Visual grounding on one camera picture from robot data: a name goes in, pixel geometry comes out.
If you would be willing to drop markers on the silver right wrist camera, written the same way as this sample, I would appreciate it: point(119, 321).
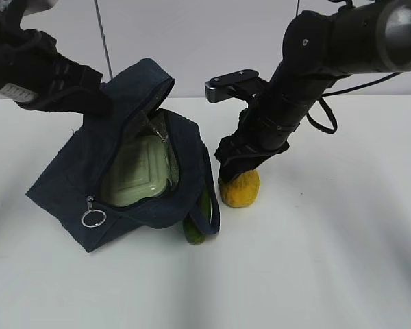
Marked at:
point(243, 85)

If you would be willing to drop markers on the green cucumber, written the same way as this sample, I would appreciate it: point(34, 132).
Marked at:
point(191, 225)

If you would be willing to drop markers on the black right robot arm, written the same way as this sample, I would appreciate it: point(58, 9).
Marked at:
point(317, 51)

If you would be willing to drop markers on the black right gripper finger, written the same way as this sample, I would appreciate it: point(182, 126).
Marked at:
point(242, 162)

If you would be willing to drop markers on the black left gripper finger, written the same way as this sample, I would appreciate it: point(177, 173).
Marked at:
point(70, 76)
point(74, 99)

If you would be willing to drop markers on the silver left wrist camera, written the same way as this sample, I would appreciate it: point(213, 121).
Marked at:
point(36, 6)

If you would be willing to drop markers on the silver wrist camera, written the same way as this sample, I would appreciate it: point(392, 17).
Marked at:
point(243, 85)
point(36, 6)

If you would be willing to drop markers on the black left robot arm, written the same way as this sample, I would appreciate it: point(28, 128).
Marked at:
point(11, 15)

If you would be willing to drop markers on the green lidded glass container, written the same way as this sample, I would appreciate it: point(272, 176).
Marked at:
point(140, 170)

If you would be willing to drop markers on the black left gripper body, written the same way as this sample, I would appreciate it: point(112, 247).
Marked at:
point(33, 74)

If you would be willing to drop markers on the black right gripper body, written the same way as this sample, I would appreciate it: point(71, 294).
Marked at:
point(264, 125)

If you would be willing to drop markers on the yellow pear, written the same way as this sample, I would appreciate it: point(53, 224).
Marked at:
point(240, 192)

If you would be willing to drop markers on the navy blue lunch bag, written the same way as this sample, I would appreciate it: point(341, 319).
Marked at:
point(69, 188)

